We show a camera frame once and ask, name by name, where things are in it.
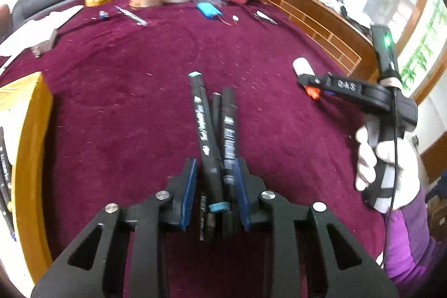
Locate person's right forearm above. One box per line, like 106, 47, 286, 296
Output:
382, 184, 447, 298

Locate metal tweezers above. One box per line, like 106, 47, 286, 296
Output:
254, 11, 279, 25

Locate blue battery pack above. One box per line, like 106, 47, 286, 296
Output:
196, 2, 240, 27

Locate white paper sheet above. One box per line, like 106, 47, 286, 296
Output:
0, 5, 84, 58

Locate black marker pink cap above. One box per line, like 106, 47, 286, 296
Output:
0, 179, 17, 243

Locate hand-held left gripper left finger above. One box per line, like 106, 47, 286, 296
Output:
31, 158, 198, 298

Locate white charger plug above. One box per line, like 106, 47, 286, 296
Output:
31, 28, 59, 58

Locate person's right hand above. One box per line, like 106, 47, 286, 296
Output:
354, 125, 422, 214

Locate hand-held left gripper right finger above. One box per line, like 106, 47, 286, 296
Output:
234, 158, 399, 298

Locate white glue stick orange cap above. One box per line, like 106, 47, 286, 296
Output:
293, 57, 320, 100

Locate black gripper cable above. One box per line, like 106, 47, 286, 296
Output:
382, 89, 399, 265

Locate black marker teal cap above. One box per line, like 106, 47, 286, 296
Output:
188, 72, 230, 213

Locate maroon velvet tablecloth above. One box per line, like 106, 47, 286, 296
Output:
0, 0, 386, 298

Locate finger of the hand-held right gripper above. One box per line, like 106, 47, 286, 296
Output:
297, 73, 385, 111

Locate slim clear pen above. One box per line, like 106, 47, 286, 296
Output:
114, 5, 148, 27

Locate thin black marker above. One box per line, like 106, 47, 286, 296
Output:
211, 93, 224, 148

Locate yellow-edged white tray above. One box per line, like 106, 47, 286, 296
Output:
0, 72, 54, 285

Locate black marker yellow-green cap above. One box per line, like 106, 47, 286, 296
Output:
0, 127, 11, 211

